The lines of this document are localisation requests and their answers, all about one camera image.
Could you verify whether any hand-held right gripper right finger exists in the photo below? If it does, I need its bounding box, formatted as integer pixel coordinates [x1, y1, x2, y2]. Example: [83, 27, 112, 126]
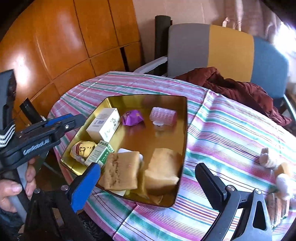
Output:
[195, 163, 273, 241]

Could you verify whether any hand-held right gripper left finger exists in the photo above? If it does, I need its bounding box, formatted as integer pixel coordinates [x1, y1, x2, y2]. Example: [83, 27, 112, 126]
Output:
[24, 162, 101, 241]

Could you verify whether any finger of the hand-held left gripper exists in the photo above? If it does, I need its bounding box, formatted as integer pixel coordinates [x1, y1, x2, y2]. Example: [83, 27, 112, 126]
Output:
[18, 113, 87, 143]

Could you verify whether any round yellow snack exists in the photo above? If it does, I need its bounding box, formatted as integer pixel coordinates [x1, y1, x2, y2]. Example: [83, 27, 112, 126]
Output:
[70, 140, 97, 164]

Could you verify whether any small green white box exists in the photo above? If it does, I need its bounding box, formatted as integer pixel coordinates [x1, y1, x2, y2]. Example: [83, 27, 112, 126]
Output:
[84, 141, 114, 167]

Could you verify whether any brown topped sponge block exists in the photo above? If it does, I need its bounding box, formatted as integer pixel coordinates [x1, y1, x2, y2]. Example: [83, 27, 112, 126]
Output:
[99, 151, 142, 191]

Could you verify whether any white medicine box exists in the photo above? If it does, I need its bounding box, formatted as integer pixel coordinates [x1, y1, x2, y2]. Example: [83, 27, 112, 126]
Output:
[86, 108, 121, 142]

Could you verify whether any purple snack packet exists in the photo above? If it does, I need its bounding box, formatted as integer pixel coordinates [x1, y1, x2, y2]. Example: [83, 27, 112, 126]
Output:
[121, 110, 144, 126]

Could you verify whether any gold tin box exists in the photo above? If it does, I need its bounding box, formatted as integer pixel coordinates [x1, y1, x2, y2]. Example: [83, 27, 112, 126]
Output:
[60, 95, 188, 208]

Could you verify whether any pink ribbed packet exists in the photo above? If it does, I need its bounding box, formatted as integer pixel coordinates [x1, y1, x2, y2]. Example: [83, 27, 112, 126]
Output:
[149, 107, 178, 127]

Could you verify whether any person's left forearm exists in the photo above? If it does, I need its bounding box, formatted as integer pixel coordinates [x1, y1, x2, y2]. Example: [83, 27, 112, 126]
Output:
[0, 207, 25, 241]

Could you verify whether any person's left hand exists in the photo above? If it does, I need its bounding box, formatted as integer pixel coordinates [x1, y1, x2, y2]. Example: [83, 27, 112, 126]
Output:
[0, 160, 37, 212]

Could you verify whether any striped tablecloth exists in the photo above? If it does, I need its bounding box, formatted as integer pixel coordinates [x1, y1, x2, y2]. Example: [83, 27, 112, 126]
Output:
[47, 71, 296, 241]

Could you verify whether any pinkish white wrapped item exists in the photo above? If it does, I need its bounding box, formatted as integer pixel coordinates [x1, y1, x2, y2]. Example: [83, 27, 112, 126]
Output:
[258, 147, 280, 168]

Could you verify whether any brown striped packet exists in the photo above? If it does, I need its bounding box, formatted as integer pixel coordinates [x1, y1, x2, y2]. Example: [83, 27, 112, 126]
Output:
[267, 192, 290, 229]

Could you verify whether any wooden cabinet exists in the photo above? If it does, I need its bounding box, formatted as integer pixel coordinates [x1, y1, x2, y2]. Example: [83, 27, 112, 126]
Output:
[0, 0, 144, 130]

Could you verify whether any dark red jacket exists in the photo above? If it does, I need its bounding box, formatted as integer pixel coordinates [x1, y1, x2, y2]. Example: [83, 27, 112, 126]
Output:
[173, 67, 292, 127]

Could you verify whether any black roll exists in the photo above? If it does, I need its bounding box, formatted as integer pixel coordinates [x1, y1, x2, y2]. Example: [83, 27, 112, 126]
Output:
[154, 15, 173, 75]

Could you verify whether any grey yellow blue chair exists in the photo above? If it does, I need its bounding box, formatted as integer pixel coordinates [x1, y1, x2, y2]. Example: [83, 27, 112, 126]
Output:
[134, 23, 296, 121]

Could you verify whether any beige curtain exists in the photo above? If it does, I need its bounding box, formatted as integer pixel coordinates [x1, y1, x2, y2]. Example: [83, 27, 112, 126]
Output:
[222, 0, 296, 44]

